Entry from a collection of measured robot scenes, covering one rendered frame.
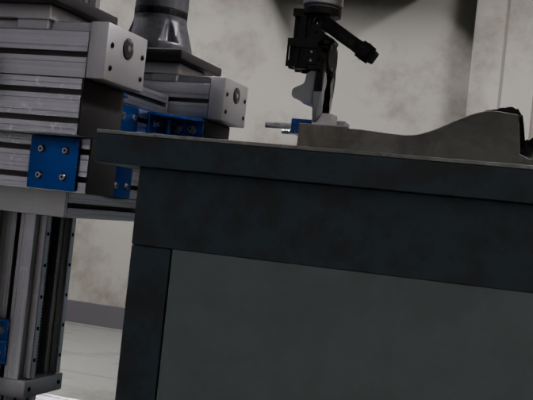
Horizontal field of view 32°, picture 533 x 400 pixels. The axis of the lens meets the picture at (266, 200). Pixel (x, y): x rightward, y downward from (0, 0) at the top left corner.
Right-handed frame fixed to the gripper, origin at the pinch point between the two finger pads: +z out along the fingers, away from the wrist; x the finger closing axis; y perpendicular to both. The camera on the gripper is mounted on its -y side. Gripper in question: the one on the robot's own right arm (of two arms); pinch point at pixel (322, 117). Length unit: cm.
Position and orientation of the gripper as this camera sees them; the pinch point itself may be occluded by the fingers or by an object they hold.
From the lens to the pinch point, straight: 173.9
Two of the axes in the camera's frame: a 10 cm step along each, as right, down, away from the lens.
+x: -2.8, -0.4, -9.6
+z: -1.0, 9.9, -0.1
